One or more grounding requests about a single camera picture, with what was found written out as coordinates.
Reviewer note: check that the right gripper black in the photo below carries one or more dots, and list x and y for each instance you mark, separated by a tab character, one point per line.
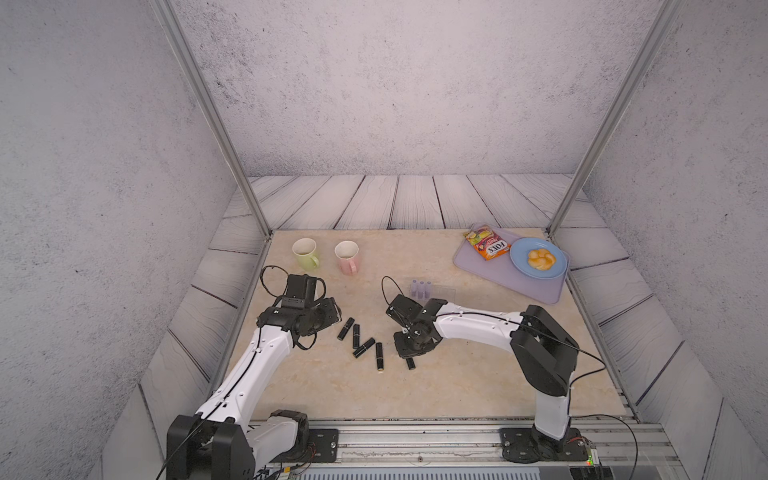
402	352

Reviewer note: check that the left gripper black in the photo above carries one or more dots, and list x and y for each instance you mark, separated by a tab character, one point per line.
332	313

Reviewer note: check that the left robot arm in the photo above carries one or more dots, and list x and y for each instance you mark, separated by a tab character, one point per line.
217	442

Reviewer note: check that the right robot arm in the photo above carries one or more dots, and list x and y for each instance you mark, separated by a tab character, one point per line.
546	353

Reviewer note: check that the clear acrylic lipstick organizer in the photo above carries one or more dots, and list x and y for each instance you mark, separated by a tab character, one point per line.
441	292

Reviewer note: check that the pink mug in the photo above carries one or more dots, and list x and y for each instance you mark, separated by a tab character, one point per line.
347	254

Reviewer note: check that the green mug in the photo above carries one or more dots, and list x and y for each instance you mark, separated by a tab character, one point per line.
304	251

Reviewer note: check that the orange snack packet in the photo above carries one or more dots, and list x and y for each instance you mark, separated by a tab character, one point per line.
486	242

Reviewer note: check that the blue plate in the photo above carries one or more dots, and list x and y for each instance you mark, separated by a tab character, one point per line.
519	253

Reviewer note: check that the bread roll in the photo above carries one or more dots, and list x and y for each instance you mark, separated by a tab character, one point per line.
541	259

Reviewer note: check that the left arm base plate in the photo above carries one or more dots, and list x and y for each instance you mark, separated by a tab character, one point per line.
314	446

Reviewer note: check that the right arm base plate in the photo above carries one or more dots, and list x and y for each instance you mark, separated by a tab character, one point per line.
528	445

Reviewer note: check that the aluminium rail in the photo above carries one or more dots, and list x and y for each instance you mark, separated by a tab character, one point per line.
619	449

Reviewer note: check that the right frame post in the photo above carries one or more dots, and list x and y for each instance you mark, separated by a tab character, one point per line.
659	29

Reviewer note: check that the frame post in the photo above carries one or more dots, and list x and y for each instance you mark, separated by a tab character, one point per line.
659	29
185	57

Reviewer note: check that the left frame post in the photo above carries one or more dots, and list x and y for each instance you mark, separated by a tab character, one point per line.
185	57

